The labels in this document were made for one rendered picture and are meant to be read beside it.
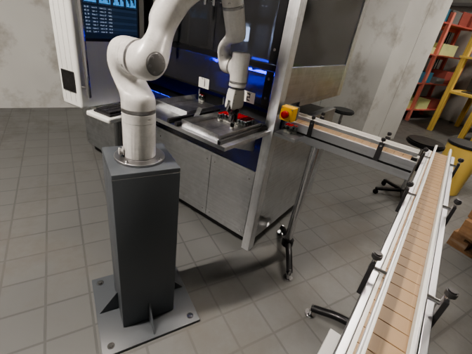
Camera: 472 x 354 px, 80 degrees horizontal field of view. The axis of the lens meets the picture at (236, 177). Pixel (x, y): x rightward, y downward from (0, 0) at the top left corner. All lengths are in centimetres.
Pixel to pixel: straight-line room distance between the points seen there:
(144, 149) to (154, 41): 37
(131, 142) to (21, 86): 367
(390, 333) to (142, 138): 91
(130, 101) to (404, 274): 93
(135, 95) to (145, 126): 11
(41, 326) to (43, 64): 350
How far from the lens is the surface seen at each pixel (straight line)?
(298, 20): 152
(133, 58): 99
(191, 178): 212
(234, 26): 133
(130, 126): 108
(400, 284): 74
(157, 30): 103
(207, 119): 161
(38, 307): 184
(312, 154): 167
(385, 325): 65
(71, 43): 188
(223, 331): 164
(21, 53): 461
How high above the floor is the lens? 137
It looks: 28 degrees down
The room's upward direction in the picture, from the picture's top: 9 degrees clockwise
